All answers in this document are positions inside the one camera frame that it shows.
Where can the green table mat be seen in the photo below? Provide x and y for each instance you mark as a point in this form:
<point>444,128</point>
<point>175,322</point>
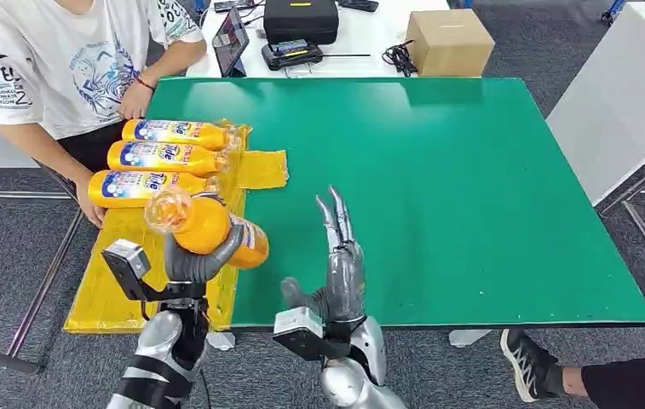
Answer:
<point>469,197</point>

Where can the person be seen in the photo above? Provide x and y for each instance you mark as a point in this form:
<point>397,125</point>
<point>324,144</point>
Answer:
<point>632,384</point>
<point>45,67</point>

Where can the person's left hand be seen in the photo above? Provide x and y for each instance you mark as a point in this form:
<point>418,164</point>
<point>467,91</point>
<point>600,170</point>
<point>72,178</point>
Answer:
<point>134,101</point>

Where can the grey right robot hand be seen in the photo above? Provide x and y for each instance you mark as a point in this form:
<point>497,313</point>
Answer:
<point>347,288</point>

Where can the black tablet on stand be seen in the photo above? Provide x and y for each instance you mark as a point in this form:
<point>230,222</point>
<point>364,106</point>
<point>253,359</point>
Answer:
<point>230,42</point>

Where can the black remote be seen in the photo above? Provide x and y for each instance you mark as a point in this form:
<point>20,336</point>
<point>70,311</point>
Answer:
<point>357,5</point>

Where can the black white sneaker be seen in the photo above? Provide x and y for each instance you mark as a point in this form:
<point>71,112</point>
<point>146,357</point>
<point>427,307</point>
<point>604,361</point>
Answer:
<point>528,364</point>

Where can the white table foot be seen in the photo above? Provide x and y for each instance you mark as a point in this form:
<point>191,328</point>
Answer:
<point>221,340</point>
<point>469,337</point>

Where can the yellow plastic sheet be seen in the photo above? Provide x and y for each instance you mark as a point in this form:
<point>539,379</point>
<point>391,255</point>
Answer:
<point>130,271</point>

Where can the black controller device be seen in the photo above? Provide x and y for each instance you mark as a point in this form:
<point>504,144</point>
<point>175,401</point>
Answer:
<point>291,56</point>

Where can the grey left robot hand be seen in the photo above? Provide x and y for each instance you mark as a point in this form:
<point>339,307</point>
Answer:
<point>192,271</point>

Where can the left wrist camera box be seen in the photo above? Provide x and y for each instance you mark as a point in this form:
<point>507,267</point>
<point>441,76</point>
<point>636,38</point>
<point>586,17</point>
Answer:
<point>127,268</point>

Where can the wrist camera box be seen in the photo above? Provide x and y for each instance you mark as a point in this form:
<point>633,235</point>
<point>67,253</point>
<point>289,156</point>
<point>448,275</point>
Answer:
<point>127,268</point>
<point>298,333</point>

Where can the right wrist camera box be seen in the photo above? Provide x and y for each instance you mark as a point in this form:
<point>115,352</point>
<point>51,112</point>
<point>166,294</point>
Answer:
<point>298,333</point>

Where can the person's right hand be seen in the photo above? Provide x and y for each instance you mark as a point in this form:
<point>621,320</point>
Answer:
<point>89,206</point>

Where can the black carrying case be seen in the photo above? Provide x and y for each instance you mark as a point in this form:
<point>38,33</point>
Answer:
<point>300,21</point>

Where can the brown cardboard box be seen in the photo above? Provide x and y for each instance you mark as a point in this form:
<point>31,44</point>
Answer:
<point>448,46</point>

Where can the orange drink bottle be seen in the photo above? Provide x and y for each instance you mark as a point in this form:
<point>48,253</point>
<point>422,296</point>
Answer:
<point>164,158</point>
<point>141,189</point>
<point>175,134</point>
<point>209,226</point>

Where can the black phone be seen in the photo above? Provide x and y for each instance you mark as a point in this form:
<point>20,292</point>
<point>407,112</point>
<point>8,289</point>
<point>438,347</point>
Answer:
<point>234,6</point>

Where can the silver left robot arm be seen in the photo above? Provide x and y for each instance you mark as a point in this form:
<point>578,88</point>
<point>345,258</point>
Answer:
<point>155,338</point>

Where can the blue frame part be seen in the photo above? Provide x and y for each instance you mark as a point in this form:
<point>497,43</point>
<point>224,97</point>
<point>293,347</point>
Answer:
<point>201,5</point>
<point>610,11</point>

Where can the white table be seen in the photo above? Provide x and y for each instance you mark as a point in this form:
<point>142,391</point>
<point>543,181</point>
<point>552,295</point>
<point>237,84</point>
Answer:
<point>356,36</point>

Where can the pale grey table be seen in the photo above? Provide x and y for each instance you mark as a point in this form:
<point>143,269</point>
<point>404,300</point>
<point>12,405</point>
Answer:
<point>621,101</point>

